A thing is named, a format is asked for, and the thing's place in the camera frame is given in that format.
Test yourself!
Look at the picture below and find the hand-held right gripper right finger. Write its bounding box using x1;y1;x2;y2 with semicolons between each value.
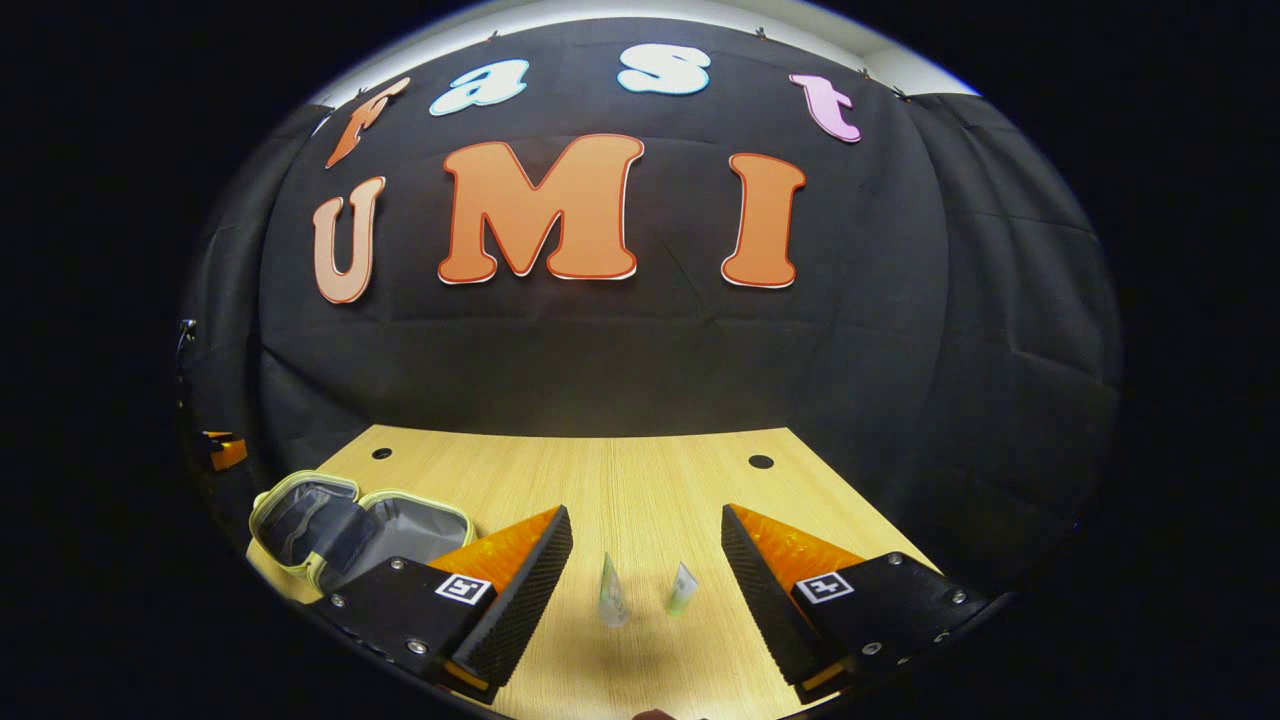
720;503;991;704

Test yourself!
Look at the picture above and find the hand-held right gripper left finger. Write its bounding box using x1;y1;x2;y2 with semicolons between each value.
315;505;574;704

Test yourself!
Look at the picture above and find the small white green-capped tube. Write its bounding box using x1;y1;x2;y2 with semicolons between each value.
665;562;699;618

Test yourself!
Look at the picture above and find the translucent green skin care tube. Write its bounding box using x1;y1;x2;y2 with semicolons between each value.
598;552;633;628

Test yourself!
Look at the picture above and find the black backdrop cloth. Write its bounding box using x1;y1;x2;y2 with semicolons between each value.
180;15;1121;601

